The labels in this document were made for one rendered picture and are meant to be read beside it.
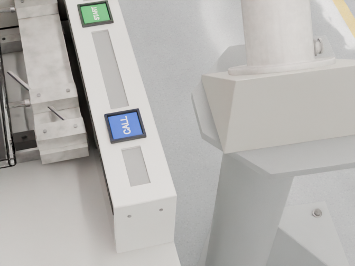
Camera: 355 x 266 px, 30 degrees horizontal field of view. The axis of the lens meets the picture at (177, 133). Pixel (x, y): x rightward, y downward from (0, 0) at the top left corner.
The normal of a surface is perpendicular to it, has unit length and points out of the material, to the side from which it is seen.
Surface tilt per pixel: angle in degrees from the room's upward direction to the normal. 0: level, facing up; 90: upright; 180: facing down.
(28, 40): 0
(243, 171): 90
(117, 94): 0
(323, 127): 90
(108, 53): 0
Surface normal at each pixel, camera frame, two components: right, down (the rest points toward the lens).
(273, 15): -0.18, 0.16
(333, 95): 0.20, 0.78
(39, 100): 0.04, -0.61
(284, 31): 0.04, 0.14
